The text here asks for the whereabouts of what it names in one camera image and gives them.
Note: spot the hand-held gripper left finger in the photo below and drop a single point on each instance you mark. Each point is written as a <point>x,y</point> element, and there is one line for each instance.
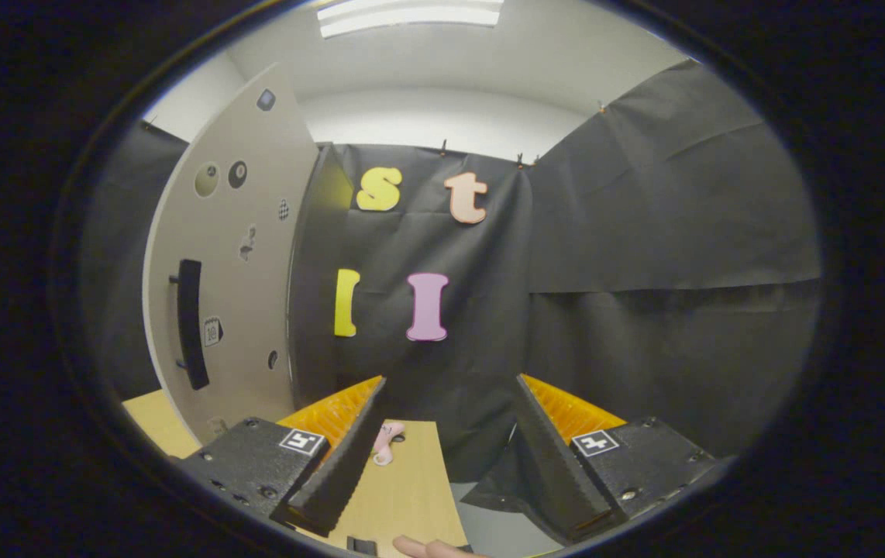
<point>346,457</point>

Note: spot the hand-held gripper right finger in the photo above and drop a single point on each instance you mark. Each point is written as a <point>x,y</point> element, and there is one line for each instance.
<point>555,457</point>

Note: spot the beige shoe cabinet door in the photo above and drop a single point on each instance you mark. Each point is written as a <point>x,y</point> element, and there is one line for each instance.
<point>256,294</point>

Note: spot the pink green plush toy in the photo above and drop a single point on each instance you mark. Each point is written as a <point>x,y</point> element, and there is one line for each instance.
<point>384,449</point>

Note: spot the small black object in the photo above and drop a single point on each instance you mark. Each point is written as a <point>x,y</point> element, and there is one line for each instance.
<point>361,545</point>

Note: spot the black backdrop cloth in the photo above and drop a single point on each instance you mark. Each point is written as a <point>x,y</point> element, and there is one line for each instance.
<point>644,232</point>

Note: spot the long ceiling light panel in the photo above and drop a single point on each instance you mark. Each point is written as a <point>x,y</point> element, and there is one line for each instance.
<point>411,15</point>

